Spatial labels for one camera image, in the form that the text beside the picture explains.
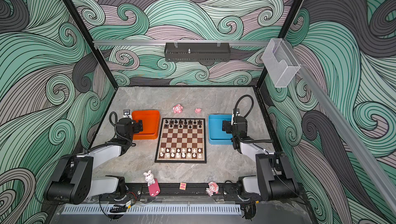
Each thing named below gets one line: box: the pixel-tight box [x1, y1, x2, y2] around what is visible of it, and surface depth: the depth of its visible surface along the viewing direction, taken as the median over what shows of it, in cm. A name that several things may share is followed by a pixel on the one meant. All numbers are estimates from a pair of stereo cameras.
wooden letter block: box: [179, 182, 187, 191], surface depth 76 cm
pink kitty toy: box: [172, 104, 184, 114], surface depth 106 cm
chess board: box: [154, 117, 207, 164], surface depth 91 cm
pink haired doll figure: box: [205, 181, 220, 197], surface depth 74 cm
